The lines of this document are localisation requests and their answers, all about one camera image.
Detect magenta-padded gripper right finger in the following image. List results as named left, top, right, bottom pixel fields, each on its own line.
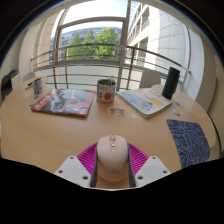
left=127, top=143, right=172, bottom=189

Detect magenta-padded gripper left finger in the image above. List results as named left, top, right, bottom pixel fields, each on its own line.
left=54, top=142, right=100, bottom=189

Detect pale pink computer mouse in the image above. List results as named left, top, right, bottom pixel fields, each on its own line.
left=96, top=134, right=130, bottom=183

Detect blue patterned mouse pad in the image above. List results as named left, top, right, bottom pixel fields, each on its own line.
left=166, top=119, right=211, bottom=169

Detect grey sticker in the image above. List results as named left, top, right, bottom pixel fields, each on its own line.
left=108, top=106, right=126, bottom=118

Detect red magazine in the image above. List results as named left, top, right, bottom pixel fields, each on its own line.
left=31, top=88, right=97, bottom=118

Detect light blue magazine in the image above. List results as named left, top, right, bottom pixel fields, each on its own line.
left=116, top=87, right=174, bottom=119

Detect black cylindrical tumbler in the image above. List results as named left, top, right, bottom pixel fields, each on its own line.
left=161, top=66, right=181, bottom=100

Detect grey chair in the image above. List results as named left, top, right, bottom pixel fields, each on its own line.
left=21, top=71, right=37, bottom=84
left=138, top=68, right=162, bottom=90

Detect small white blue cup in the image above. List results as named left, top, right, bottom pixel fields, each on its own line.
left=32, top=77, right=45, bottom=96

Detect black printer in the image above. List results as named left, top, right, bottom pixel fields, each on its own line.
left=0, top=69, right=19, bottom=101

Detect metal balcony railing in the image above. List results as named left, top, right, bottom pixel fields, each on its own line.
left=30, top=43, right=192, bottom=91

